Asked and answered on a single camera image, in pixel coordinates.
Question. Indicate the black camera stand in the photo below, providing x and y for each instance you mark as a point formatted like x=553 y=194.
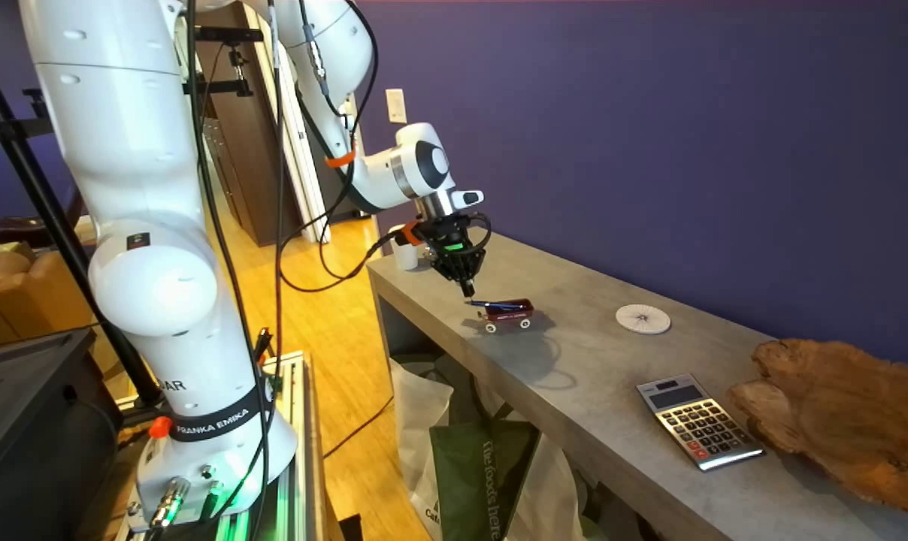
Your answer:
x=224 y=88

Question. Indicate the small white cup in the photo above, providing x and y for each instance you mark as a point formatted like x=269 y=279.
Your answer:
x=405 y=255

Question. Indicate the white plastic bag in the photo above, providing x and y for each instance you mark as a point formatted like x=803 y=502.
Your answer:
x=420 y=422

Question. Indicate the pile of cloth bags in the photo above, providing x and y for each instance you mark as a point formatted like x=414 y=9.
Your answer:
x=547 y=492

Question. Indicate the black box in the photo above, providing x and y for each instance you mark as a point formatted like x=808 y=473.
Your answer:
x=35 y=440

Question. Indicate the white round disc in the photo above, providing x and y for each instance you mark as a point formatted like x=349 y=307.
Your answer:
x=645 y=319

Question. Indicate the grey pocket calculator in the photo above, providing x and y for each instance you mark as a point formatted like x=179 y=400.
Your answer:
x=697 y=422

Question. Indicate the green shopping bag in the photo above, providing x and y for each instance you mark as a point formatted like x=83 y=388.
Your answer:
x=479 y=482

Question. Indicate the brown cardboard boxes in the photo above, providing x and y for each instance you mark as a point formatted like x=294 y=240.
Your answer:
x=23 y=289

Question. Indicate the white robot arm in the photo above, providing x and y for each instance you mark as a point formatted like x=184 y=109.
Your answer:
x=133 y=151

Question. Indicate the black tripod stand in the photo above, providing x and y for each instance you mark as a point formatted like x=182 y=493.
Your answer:
x=35 y=190

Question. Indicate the red toy cart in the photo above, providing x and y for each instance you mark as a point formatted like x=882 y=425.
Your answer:
x=510 y=317

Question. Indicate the brown wooden cabinet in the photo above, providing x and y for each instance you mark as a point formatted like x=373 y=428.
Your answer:
x=254 y=168

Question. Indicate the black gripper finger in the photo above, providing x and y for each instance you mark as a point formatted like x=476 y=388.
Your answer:
x=453 y=267
x=473 y=272

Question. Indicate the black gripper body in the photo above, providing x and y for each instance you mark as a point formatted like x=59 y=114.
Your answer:
x=450 y=236

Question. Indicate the white wall outlet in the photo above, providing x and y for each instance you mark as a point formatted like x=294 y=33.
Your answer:
x=394 y=105

